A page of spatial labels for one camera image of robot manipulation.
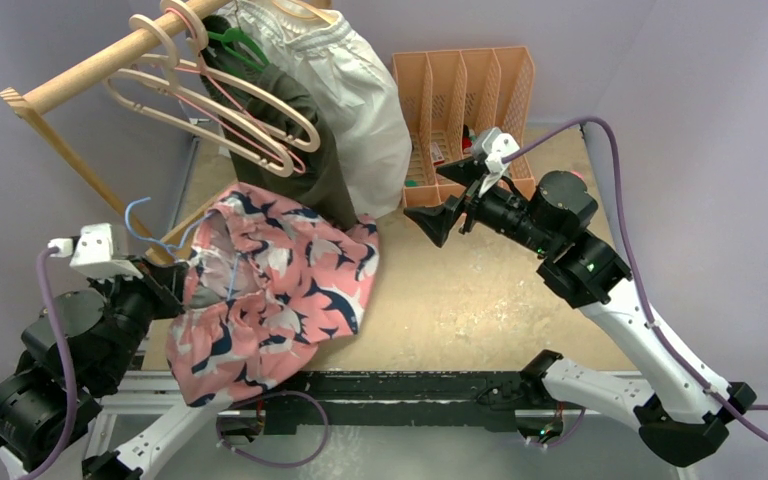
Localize red black marker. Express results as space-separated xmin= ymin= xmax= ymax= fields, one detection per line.
xmin=461 ymin=125 xmax=475 ymax=156

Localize dark green shorts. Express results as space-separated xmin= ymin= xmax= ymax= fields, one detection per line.
xmin=202 ymin=15 xmax=357 ymax=230

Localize base left purple cable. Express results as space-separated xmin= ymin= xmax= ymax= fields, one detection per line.
xmin=214 ymin=389 xmax=330 ymax=470

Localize blue wire hanger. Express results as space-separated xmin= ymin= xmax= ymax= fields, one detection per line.
xmin=123 ymin=196 xmax=243 ymax=303

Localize red white tube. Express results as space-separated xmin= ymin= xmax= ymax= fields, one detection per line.
xmin=429 ymin=141 xmax=446 ymax=167

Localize beige hanger under white shorts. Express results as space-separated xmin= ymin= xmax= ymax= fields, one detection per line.
xmin=271 ymin=0 xmax=337 ymax=25

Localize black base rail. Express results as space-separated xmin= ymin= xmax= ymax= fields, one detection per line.
xmin=218 ymin=367 xmax=591 ymax=435

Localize wooden clothes rack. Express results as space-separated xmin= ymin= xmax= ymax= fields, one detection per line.
xmin=0 ymin=0 xmax=332 ymax=266

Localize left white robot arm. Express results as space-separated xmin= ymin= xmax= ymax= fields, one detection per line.
xmin=0 ymin=247 xmax=258 ymax=479

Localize green plastic hanger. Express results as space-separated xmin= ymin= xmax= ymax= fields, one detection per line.
xmin=207 ymin=27 xmax=270 ymax=72

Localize base right purple cable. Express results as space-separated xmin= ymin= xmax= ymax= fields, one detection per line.
xmin=523 ymin=400 xmax=594 ymax=452

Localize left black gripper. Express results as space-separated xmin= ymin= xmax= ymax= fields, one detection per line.
xmin=89 ymin=250 xmax=189 ymax=385

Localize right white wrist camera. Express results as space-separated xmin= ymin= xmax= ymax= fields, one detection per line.
xmin=471 ymin=127 xmax=520 ymax=197

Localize white shorts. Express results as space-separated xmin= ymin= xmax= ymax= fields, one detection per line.
xmin=217 ymin=1 xmax=412 ymax=218

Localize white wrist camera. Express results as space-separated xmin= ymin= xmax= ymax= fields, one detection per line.
xmin=47 ymin=223 xmax=143 ymax=281
xmin=471 ymin=127 xmax=520 ymax=197

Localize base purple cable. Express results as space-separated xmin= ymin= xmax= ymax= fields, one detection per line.
xmin=523 ymin=400 xmax=594 ymax=452
xmin=214 ymin=389 xmax=330 ymax=470

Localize orange plastic file organizer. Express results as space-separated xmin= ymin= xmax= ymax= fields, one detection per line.
xmin=392 ymin=46 xmax=535 ymax=207

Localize pink patterned shorts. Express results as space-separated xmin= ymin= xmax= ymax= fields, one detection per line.
xmin=165 ymin=183 xmax=380 ymax=407

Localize front beige wooden hanger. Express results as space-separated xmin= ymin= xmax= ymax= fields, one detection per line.
xmin=103 ymin=14 xmax=297 ymax=177

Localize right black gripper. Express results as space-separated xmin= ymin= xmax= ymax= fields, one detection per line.
xmin=405 ymin=156 xmax=557 ymax=256

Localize rear beige wooden hanger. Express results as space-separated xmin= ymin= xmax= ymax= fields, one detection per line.
xmin=135 ymin=0 xmax=322 ymax=154

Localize pink wire hanger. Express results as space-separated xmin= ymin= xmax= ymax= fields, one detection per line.
xmin=128 ymin=5 xmax=308 ymax=176

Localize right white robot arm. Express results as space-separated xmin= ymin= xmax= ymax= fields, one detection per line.
xmin=405 ymin=158 xmax=756 ymax=467

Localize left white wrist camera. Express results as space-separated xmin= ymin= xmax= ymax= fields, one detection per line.
xmin=47 ymin=223 xmax=143 ymax=281

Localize beige wooden hanger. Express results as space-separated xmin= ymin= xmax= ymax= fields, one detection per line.
xmin=135 ymin=0 xmax=322 ymax=154
xmin=103 ymin=14 xmax=297 ymax=177

